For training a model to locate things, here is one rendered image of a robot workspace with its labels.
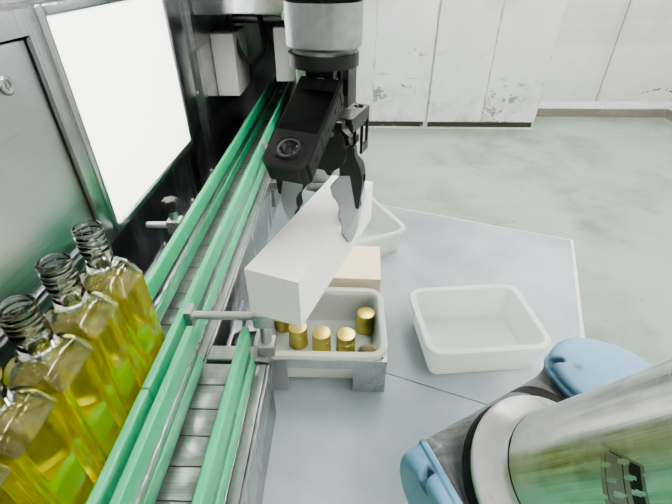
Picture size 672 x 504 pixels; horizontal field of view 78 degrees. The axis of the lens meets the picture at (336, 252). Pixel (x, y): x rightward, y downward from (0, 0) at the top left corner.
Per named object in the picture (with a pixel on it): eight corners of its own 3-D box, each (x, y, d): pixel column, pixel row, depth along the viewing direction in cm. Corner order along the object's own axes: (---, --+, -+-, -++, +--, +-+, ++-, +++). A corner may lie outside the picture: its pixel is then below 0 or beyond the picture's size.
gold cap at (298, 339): (309, 336, 80) (308, 319, 78) (307, 350, 78) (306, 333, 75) (290, 335, 81) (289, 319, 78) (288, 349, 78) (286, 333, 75)
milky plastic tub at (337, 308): (271, 317, 87) (267, 285, 82) (379, 319, 86) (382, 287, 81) (256, 388, 73) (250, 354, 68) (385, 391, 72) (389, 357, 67)
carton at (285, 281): (371, 218, 62) (373, 181, 59) (301, 327, 44) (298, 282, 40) (332, 211, 64) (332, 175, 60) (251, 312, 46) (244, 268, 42)
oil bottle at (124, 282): (139, 371, 60) (88, 249, 48) (178, 371, 60) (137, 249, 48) (122, 405, 55) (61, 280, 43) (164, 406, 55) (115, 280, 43)
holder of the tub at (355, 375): (246, 319, 87) (241, 291, 82) (378, 321, 86) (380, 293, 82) (226, 389, 73) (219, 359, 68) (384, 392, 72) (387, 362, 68)
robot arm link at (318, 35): (347, 4, 35) (262, 1, 38) (346, 63, 38) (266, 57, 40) (373, -2, 41) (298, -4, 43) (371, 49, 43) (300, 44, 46)
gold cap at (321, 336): (331, 341, 79) (331, 325, 77) (330, 356, 76) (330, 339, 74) (312, 341, 79) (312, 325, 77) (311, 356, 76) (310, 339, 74)
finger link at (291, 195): (312, 213, 57) (329, 155, 51) (293, 235, 53) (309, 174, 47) (292, 204, 58) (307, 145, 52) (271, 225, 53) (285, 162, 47)
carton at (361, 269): (311, 269, 101) (310, 244, 97) (377, 272, 100) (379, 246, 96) (304, 303, 91) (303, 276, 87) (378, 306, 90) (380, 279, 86)
